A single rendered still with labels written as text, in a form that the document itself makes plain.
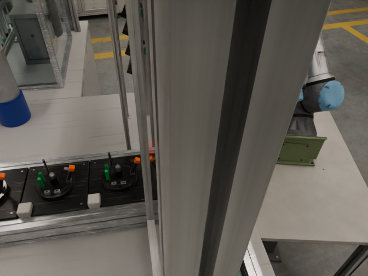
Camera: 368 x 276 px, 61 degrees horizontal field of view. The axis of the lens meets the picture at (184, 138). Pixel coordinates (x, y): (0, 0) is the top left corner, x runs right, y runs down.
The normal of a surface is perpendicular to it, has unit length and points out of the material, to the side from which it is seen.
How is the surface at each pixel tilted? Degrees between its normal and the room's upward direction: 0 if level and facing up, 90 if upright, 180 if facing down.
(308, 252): 0
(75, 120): 0
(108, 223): 90
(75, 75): 0
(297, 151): 90
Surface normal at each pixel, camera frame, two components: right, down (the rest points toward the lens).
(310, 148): -0.07, 0.68
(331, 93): 0.36, 0.09
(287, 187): 0.03, -0.73
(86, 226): 0.18, 0.68
